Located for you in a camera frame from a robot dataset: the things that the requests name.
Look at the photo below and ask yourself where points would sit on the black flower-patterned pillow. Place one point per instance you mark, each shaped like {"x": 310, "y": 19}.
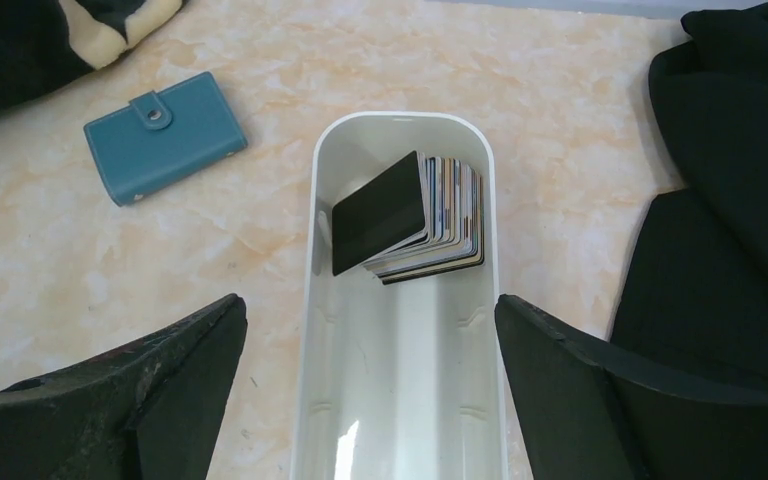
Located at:
{"x": 46, "y": 45}

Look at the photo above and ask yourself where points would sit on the black cloth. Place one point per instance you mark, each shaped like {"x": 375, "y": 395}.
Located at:
{"x": 695, "y": 296}

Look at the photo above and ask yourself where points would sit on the blue leather card holder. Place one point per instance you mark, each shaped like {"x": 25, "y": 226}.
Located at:
{"x": 162, "y": 137}

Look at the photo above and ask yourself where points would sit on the white oblong plastic bin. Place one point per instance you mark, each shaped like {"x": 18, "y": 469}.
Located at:
{"x": 402, "y": 381}

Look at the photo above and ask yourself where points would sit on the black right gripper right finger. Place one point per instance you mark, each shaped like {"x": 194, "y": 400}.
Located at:
{"x": 588, "y": 409}

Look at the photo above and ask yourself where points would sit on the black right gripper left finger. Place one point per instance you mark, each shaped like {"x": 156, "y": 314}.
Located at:
{"x": 149, "y": 409}

